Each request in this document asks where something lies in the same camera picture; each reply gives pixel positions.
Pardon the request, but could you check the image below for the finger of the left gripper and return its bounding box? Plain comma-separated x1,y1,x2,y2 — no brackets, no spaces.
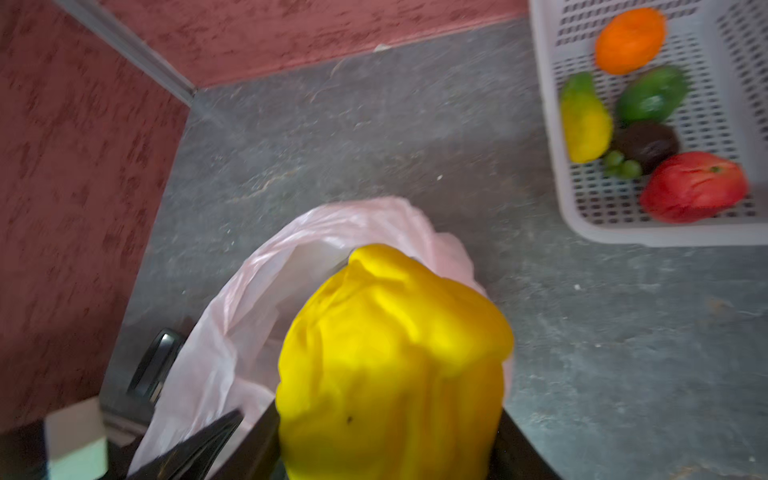
126,410,243,480

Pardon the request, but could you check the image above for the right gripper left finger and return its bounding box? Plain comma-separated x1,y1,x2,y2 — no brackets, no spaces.
212,402,280,480

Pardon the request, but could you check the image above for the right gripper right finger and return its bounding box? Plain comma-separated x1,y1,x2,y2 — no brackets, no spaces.
488,410,561,480

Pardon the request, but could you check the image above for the pink plastic bag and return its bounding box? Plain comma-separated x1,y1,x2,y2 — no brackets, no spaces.
130,197,488,473

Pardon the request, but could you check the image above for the yellow fruit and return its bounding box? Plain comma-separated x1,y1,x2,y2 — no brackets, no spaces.
276,244,514,479

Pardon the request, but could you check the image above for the red apple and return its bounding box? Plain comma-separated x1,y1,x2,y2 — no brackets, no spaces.
639,151,749,224

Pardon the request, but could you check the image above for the dark purple mangosteen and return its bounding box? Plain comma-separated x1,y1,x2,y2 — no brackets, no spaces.
602,121,680,179

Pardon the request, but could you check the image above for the green pepper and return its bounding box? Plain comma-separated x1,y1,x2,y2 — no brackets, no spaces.
559,71,613,164

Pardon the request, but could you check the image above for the white plastic basket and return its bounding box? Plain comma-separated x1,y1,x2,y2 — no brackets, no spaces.
529,1,767,247

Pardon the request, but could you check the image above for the green lime fruit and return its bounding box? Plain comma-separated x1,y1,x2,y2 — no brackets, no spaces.
616,65,690,125

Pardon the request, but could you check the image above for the orange fruit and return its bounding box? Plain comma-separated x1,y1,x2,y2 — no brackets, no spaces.
595,8,667,75

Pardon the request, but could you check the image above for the black calculator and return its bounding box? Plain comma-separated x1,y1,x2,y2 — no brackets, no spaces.
127,328,186,405

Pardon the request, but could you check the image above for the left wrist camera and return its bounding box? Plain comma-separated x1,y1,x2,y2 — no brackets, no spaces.
0,395,110,480

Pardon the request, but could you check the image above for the left aluminium corner post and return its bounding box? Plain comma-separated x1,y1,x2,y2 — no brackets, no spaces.
54,0,197,106

